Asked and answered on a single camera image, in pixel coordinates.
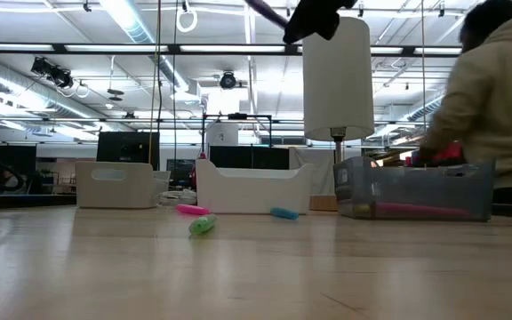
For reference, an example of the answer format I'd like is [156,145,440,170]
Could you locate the teal highlighter marker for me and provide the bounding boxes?
[269,206,300,221]

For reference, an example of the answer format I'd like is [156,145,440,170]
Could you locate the green highlighter marker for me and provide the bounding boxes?
[188,212,218,236]

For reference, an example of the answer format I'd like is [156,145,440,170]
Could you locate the white shade table lamp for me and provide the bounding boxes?
[301,16,376,212]

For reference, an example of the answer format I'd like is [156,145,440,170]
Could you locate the wide black screen panel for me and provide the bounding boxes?
[209,145,291,171]

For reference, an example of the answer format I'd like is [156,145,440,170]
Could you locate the white fabric sheet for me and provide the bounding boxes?
[289,148,335,196]

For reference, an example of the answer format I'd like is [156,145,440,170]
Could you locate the person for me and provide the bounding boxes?
[418,0,512,190]

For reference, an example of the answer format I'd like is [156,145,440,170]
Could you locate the red storage bins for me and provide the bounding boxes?
[431,141,466,164]

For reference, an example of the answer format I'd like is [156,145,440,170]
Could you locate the white plastic bin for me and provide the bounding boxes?
[195,158,315,216]

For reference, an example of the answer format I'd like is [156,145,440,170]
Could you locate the dark grey plastic bin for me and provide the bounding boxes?
[332,155,497,222]

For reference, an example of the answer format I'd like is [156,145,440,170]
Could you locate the light grey plastic bin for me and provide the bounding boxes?
[75,160,172,210]

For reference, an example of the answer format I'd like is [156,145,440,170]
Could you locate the black track spotlight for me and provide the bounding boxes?
[30,56,75,90]

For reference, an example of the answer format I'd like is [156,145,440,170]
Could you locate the black ceiling camera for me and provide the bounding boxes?
[219,70,238,90]

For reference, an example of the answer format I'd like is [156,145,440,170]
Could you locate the white hanging ring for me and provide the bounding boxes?
[175,7,198,34]

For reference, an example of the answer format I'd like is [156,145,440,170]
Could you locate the clear lamp cord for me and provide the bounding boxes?
[157,188,198,208]

